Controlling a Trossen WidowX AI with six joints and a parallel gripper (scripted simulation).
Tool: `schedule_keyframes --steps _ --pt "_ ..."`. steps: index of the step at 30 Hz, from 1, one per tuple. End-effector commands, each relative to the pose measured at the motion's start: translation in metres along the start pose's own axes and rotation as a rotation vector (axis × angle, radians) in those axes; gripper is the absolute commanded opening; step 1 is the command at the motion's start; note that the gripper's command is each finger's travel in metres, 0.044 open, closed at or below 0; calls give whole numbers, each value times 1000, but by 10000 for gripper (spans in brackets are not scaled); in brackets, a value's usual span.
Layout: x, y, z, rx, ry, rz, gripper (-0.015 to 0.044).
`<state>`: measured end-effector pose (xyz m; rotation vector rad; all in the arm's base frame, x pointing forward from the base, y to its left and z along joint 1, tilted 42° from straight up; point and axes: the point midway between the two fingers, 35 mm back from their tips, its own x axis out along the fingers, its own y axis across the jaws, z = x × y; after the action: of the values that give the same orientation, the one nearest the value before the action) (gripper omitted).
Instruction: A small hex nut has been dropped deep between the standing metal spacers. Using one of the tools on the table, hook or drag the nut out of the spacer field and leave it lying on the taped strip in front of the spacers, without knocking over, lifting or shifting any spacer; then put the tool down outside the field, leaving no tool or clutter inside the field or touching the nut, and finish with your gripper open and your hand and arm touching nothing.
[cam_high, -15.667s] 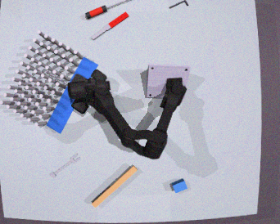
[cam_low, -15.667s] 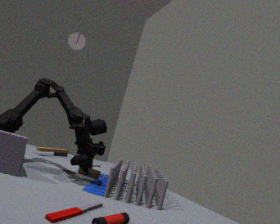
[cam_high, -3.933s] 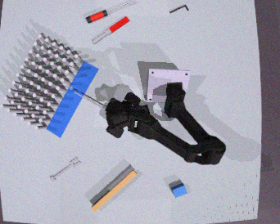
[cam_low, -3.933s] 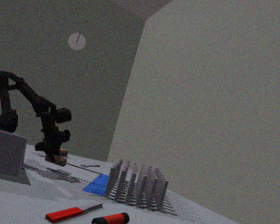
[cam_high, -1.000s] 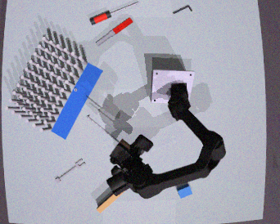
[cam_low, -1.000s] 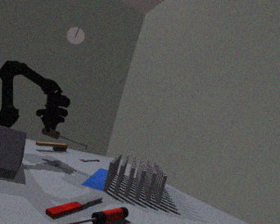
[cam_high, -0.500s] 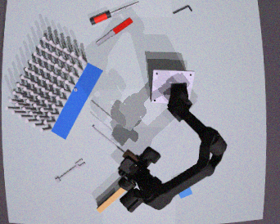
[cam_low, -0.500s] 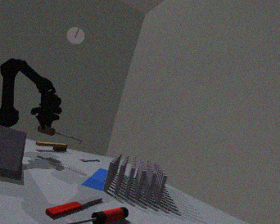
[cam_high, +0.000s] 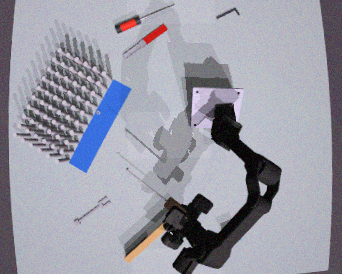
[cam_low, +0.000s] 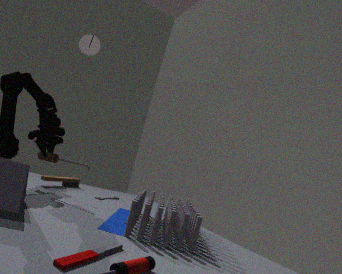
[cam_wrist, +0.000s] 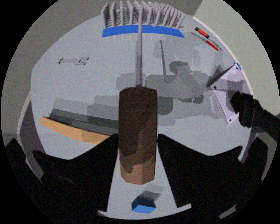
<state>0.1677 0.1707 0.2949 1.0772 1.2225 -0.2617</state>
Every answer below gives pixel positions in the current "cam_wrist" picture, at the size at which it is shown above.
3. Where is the red-handled screwdriver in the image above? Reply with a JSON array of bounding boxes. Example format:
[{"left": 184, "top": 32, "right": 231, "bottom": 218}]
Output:
[{"left": 195, "top": 27, "right": 225, "bottom": 52}]

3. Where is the tan flat bar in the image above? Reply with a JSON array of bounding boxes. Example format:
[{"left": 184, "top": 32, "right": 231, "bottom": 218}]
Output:
[{"left": 40, "top": 116, "right": 111, "bottom": 144}]

